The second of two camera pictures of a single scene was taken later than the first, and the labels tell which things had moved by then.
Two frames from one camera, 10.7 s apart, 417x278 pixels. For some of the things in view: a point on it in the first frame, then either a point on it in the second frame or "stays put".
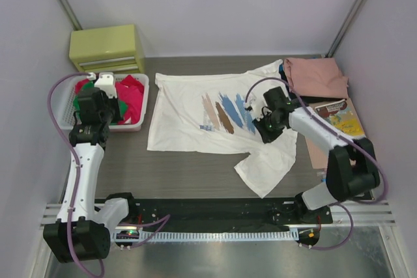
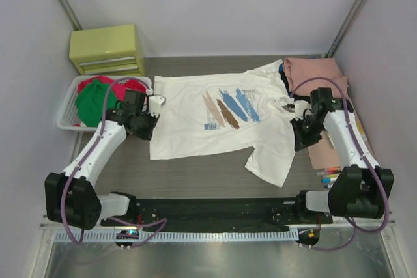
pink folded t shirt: [316, 77] stays put
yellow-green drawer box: [115, 49] stays put
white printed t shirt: [208, 114] stays put
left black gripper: [115, 109] -> [148, 127]
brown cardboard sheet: [318, 153] stays put
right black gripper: [260, 127] -> [303, 135]
